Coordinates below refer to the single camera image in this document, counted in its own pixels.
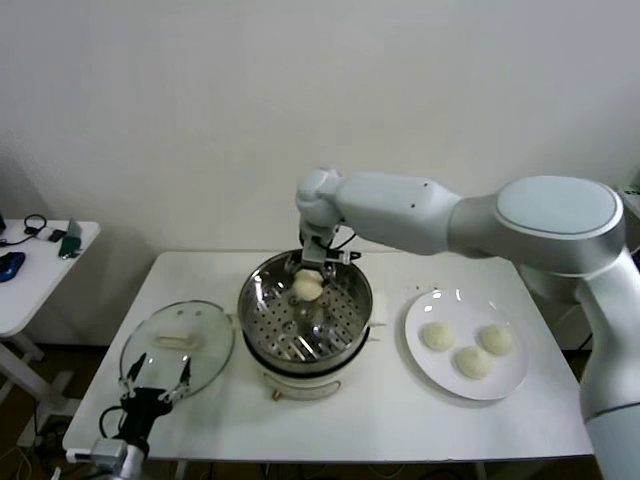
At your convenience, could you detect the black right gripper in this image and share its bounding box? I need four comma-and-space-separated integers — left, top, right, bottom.
283, 233, 339, 291

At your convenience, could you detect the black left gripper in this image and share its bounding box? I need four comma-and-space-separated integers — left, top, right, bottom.
118, 351, 194, 445

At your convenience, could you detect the white steamed baozi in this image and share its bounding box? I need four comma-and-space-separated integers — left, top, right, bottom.
478, 324, 516, 357
453, 346, 495, 380
422, 322, 456, 353
292, 269, 322, 304

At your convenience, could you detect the round glass pot lid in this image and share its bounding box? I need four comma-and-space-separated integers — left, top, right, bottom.
118, 299, 236, 404

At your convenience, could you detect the stainless steel steamer basket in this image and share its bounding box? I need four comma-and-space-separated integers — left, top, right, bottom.
223, 249, 389, 363

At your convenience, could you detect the white electric pot base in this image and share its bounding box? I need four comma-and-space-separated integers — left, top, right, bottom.
243, 322, 387, 404

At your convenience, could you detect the white oval plate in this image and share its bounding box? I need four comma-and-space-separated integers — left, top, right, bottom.
403, 288, 530, 401

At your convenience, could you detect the white side table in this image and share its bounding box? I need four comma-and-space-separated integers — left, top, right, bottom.
0, 219, 101, 401

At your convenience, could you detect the blue computer mouse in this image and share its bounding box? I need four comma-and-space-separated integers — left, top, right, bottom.
0, 252, 27, 285

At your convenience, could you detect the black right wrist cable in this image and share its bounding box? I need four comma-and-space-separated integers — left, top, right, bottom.
323, 227, 362, 264

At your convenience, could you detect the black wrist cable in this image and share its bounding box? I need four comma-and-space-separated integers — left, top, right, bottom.
323, 227, 362, 264
99, 405, 127, 439

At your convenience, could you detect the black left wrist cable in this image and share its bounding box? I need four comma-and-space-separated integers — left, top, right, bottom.
99, 405, 127, 439

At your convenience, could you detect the floor cable bundle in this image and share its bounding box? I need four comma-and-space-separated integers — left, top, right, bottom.
17, 419, 69, 480

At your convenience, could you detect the green handled tool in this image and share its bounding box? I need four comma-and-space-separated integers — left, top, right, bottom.
58, 234, 84, 262

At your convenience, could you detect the black looped cable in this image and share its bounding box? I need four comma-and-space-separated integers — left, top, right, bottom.
0, 215, 49, 248

